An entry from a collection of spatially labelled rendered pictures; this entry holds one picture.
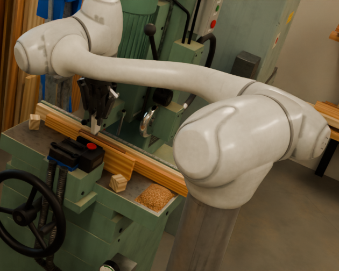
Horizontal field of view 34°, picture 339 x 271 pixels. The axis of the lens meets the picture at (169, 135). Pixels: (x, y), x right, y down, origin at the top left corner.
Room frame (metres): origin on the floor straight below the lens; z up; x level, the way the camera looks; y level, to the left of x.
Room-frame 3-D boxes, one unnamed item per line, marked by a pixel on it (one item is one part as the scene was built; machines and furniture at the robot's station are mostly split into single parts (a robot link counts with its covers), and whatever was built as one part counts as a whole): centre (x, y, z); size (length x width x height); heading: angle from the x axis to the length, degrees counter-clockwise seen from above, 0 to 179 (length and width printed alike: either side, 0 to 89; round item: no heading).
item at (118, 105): (1.61, 0.23, 1.03); 0.14 x 0.07 x 0.09; 162
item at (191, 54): (1.75, 0.03, 1.23); 0.09 x 0.08 x 0.15; 162
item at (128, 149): (1.59, 0.19, 0.92); 0.60 x 0.02 x 0.05; 72
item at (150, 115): (1.67, 0.08, 1.02); 0.12 x 0.03 x 0.12; 162
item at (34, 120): (1.60, 0.45, 0.92); 0.04 x 0.03 x 0.04; 25
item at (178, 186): (1.55, 0.13, 0.92); 0.62 x 0.02 x 0.04; 72
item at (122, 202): (1.47, 0.23, 0.87); 0.61 x 0.30 x 0.06; 72
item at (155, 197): (1.42, -0.01, 0.91); 0.12 x 0.09 x 0.03; 162
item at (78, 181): (1.39, 0.25, 0.91); 0.15 x 0.14 x 0.09; 72
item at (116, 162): (1.50, 0.18, 0.94); 0.21 x 0.01 x 0.08; 72
